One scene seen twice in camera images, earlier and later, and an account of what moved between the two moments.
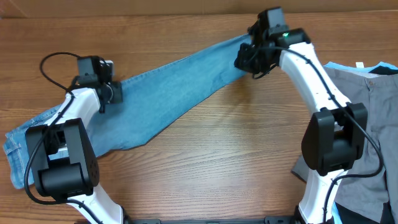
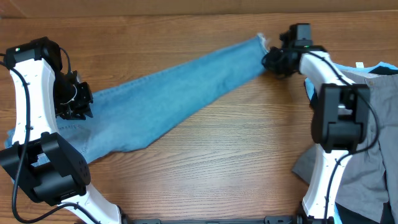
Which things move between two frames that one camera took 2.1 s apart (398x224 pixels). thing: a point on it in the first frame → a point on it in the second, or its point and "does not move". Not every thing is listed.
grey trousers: x=373 y=184 does not move
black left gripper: x=117 y=96 → x=71 y=114
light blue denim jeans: x=148 y=102 does not move
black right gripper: x=244 y=59 → x=273 y=62
